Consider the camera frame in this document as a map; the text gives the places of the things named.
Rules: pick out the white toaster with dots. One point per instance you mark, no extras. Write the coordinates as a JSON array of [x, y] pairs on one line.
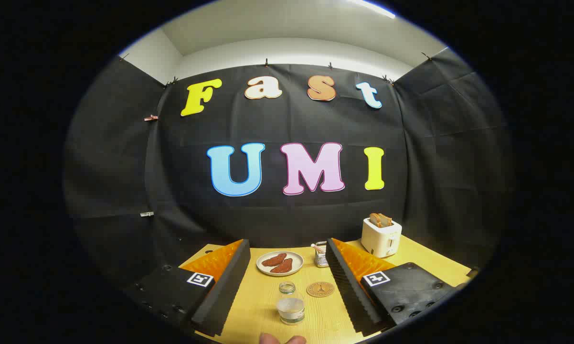
[[380, 239]]

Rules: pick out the toasted bread slice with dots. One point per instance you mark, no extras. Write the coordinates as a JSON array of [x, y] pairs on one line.
[[386, 220], [375, 220]]

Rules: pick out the black backdrop cloth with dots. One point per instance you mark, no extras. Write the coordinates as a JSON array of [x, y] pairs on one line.
[[124, 167]]

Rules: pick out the wooden table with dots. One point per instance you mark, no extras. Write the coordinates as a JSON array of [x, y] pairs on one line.
[[253, 306]]

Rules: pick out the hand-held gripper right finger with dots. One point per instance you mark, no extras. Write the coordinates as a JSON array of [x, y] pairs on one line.
[[351, 286]]

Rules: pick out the brown meat patty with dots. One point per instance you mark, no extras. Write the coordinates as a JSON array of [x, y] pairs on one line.
[[282, 266], [273, 260]]

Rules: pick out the white round plate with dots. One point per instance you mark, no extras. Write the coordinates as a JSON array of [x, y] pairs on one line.
[[263, 268]]

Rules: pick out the clear plastic juice bottle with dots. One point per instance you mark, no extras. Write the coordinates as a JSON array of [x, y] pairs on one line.
[[291, 308]]

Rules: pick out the round cork coaster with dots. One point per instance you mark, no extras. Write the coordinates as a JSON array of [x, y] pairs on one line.
[[320, 289]]

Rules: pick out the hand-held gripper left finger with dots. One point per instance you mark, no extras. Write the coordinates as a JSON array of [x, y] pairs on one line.
[[225, 291]]

